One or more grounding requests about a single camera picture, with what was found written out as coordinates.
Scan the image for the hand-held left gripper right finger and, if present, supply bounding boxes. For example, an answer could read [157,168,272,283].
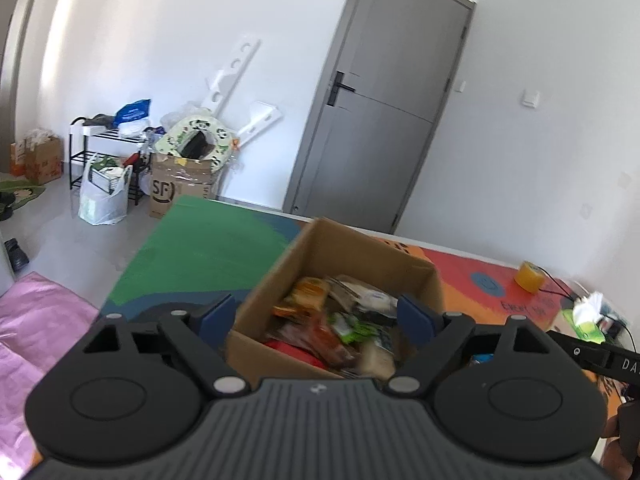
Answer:
[385,294,572,397]

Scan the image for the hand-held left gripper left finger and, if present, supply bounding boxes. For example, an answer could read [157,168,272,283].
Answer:
[82,294,248,401]

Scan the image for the pile of snack packets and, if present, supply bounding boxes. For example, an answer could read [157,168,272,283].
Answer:
[264,275,402,382]

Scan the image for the brown cardboard box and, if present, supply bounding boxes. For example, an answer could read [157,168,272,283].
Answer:
[225,217,447,384]

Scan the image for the person's right hand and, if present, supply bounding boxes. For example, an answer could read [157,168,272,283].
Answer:
[599,400,640,477]

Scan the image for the green tissue pack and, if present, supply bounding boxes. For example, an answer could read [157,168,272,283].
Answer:
[560,292,626,345]

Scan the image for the colourful play mat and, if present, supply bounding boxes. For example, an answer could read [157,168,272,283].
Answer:
[30,196,640,466]

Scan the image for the yellow tape roll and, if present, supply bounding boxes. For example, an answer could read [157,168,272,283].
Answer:
[515,261,545,292]

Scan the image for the taped printed cardboard box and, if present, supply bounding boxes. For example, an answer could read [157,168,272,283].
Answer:
[149,152,222,220]

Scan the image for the white plastic bag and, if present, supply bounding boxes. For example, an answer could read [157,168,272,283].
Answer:
[78,152,132,226]

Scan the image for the pink blanket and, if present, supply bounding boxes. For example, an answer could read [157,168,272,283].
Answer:
[0,271,101,480]

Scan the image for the short white board with holes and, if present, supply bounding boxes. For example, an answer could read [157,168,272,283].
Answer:
[235,101,283,147]

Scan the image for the crumpled clear plastic bag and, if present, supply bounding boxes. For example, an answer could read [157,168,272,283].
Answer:
[160,102,207,129]

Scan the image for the black shoe rack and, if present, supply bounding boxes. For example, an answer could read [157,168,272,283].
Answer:
[69,116,152,206]

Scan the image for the black shoe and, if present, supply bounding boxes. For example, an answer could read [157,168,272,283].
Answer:
[4,238,30,272]

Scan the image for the grey door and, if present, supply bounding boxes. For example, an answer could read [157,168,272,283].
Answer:
[282,0,476,235]

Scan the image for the blue plastic bag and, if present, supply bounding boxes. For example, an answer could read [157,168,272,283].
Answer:
[112,99,152,129]

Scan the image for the green floor rug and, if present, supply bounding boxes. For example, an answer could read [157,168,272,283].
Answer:
[0,177,46,216]

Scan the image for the small orange cardboard box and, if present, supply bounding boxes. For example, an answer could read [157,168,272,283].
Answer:
[10,135,64,186]

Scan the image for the long white board with holes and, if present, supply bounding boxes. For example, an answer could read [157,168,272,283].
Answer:
[202,34,262,117]

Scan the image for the black cable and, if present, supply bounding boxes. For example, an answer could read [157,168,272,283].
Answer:
[540,267,577,302]

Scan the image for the panda print seat ring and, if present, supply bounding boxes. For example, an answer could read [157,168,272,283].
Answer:
[154,115,233,171]

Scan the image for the black door handle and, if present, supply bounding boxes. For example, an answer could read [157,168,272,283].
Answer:
[326,72,357,107]

